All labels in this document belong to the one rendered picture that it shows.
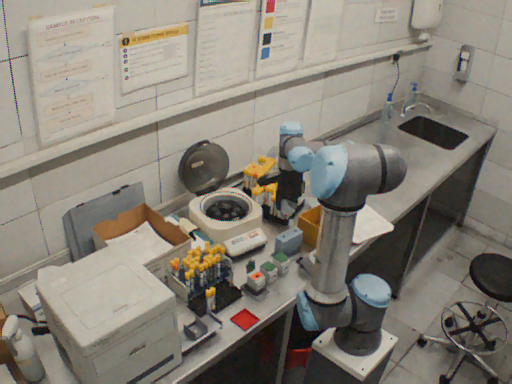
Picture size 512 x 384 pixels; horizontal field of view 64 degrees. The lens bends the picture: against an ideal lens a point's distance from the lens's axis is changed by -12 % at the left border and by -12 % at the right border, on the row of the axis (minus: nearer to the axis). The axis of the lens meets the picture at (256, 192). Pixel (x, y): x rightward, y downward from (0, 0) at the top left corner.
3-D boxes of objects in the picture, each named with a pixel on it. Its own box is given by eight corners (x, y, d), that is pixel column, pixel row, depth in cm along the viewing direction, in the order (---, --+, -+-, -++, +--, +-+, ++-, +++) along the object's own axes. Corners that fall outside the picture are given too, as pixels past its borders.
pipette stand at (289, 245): (283, 265, 167) (286, 244, 162) (270, 255, 171) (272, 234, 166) (303, 254, 173) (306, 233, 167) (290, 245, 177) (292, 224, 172)
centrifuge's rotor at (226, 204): (220, 236, 170) (220, 221, 166) (198, 216, 180) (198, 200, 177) (253, 223, 178) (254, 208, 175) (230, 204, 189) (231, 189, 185)
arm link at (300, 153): (329, 150, 136) (317, 134, 145) (292, 151, 134) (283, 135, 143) (326, 173, 140) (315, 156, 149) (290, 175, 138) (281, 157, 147)
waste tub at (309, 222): (319, 252, 174) (323, 231, 169) (294, 235, 182) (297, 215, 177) (341, 239, 182) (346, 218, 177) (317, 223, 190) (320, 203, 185)
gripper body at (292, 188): (297, 205, 156) (299, 174, 150) (273, 199, 159) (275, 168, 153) (304, 194, 162) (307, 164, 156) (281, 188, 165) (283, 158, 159)
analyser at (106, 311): (105, 413, 109) (80, 346, 93) (57, 351, 125) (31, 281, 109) (190, 358, 128) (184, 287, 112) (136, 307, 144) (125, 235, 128)
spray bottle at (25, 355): (28, 393, 111) (1, 340, 98) (16, 373, 116) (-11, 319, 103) (52, 380, 116) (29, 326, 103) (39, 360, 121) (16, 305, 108)
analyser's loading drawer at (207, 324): (170, 363, 124) (169, 352, 121) (156, 349, 128) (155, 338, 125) (222, 328, 137) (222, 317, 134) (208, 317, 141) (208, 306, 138)
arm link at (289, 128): (283, 130, 142) (277, 119, 149) (281, 161, 148) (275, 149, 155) (307, 129, 143) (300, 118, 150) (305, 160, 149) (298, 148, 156)
